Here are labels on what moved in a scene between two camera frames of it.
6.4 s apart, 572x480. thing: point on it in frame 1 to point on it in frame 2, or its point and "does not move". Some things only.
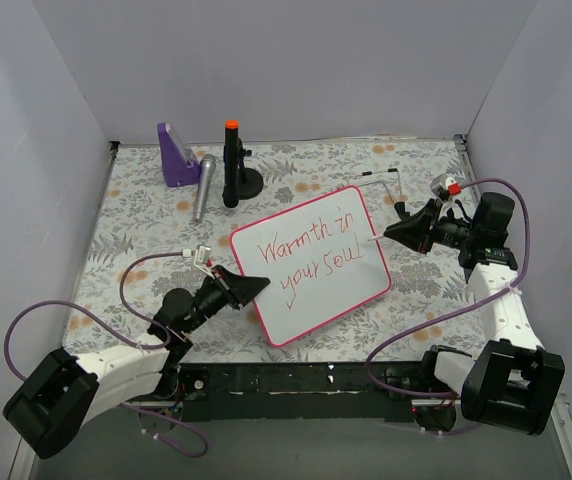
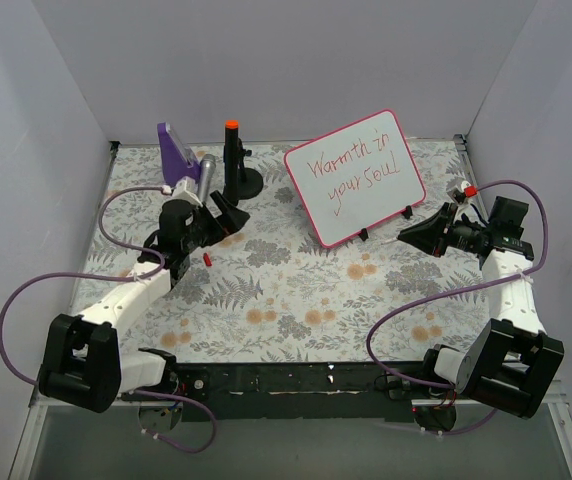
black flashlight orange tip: (230, 193) does not move
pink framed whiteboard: (322, 259) to (355, 177)
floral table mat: (147, 230) does not move
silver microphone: (207, 165) does not move
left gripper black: (227, 288) to (214, 226)
